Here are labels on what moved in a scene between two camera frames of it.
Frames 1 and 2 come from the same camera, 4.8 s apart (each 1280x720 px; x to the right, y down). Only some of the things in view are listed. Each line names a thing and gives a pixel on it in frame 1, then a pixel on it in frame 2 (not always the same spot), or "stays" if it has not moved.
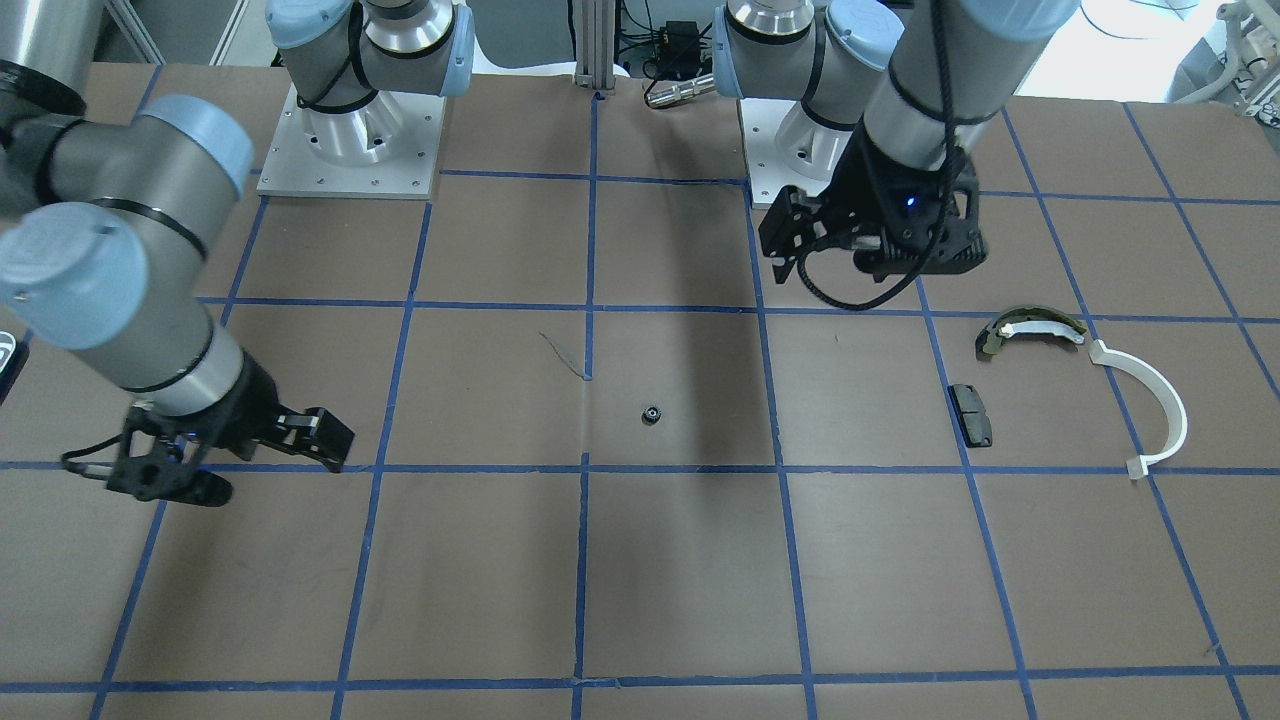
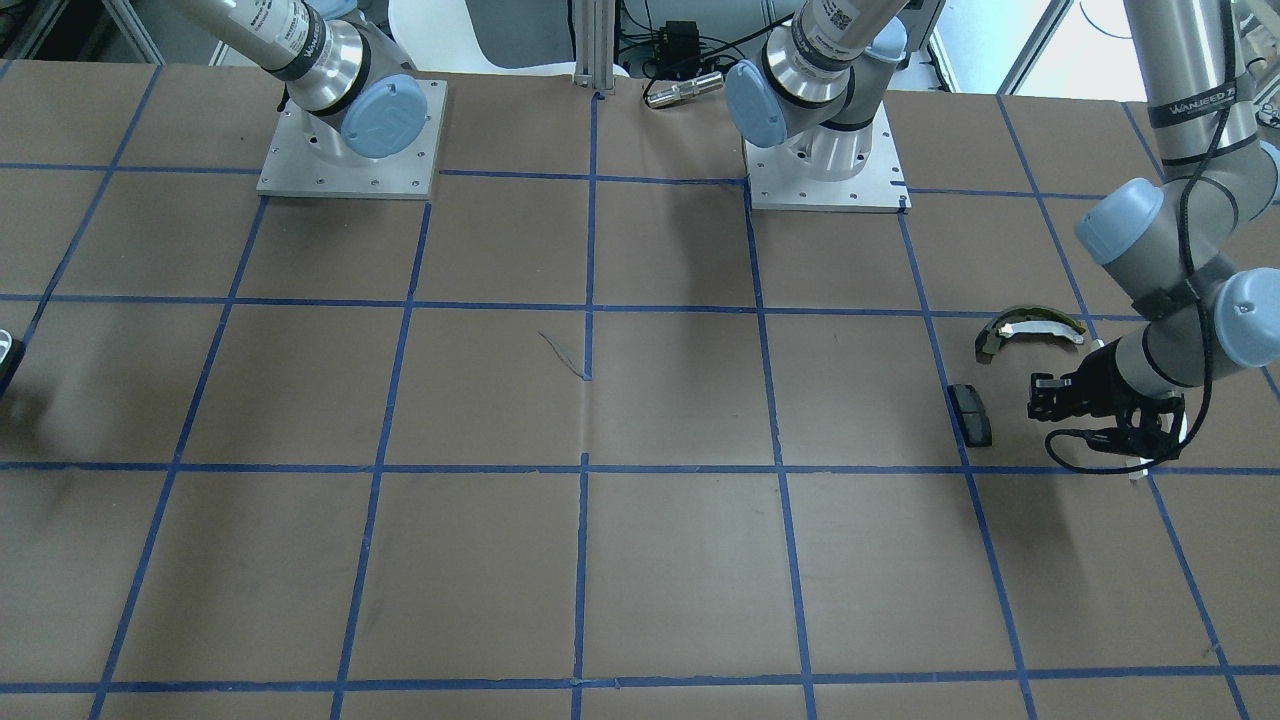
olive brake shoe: [1032, 319] stays
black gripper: [899, 222] to [1148, 428]
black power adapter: [680, 50] stays
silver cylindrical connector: [698, 86] stays
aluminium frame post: [594, 24] stays
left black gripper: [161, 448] to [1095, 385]
